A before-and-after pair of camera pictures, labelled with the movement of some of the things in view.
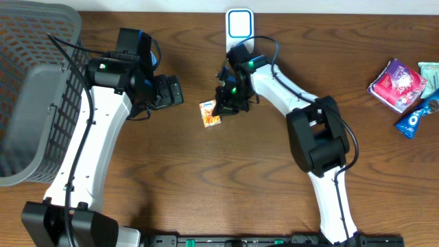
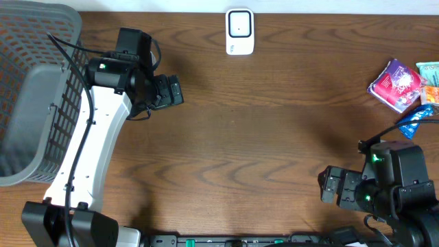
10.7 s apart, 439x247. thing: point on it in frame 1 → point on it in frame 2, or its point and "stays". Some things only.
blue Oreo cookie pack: x=409 y=123 stays
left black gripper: x=173 y=91 stays
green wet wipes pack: x=430 y=71 stays
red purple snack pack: x=398 y=86 stays
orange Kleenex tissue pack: x=207 y=108 → x=429 y=94
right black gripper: x=223 y=107 → x=346 y=195
